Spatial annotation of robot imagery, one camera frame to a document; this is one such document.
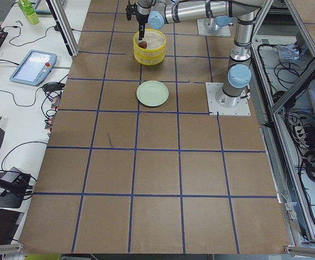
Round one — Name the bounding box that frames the black camera stand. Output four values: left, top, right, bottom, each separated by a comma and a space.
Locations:
0, 167, 36, 209

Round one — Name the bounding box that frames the teach pendant tablet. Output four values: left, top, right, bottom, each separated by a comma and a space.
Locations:
10, 50, 57, 86

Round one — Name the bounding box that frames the dark red bun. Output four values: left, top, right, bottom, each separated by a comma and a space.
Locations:
138, 41, 148, 49

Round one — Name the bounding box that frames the green plastic bottle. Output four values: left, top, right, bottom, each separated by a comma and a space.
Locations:
18, 0, 40, 25

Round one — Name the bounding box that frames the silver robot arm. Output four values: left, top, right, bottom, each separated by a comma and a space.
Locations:
126, 0, 268, 108

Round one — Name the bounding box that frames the crumpled white paper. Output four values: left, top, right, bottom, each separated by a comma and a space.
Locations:
274, 44, 300, 60

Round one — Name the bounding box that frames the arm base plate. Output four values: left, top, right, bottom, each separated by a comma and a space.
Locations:
205, 82, 251, 116
196, 18, 231, 37

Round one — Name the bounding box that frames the black laptop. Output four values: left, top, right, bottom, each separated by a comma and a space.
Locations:
0, 209, 24, 245

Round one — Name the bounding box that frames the light green plate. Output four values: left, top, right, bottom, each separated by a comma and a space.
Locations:
136, 81, 169, 107

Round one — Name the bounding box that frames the yellow rimmed steamer basket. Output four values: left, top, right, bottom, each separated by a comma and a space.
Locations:
134, 51, 166, 66

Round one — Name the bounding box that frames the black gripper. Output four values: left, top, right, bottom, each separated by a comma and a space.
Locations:
126, 0, 150, 41

